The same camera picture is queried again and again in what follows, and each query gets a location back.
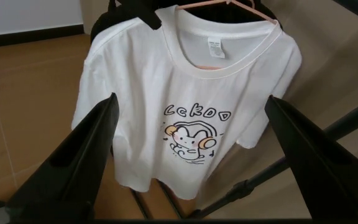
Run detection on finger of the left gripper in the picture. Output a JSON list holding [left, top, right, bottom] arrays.
[[116, 0, 163, 30]]

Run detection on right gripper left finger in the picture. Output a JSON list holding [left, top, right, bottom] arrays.
[[5, 92, 120, 220]]

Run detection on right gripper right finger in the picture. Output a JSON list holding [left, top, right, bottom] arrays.
[[264, 95, 358, 219]]

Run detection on black shorts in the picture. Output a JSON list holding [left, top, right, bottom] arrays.
[[90, 0, 283, 44]]

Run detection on white garment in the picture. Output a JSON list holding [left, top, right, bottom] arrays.
[[71, 4, 303, 200]]

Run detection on pink clothes hanger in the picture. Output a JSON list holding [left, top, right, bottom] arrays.
[[176, 0, 278, 71]]

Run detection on black clothes rack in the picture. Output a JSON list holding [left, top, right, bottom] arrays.
[[129, 0, 358, 219]]

